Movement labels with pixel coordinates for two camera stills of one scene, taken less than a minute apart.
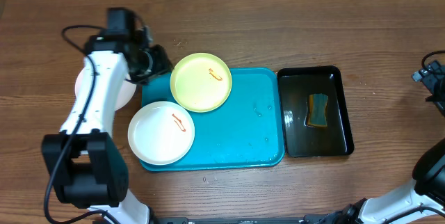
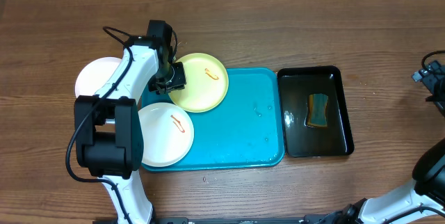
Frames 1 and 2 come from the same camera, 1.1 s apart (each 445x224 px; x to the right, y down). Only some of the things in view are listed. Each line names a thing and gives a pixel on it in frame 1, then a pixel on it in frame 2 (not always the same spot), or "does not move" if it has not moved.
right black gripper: (430, 77) does not move
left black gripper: (162, 65) -> (179, 83)
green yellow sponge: (317, 113) does not move
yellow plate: (201, 83) does not move
